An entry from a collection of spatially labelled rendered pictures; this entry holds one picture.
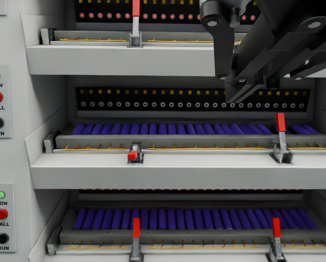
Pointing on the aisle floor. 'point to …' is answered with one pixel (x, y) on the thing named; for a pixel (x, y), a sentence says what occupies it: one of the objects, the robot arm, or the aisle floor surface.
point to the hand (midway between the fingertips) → (242, 80)
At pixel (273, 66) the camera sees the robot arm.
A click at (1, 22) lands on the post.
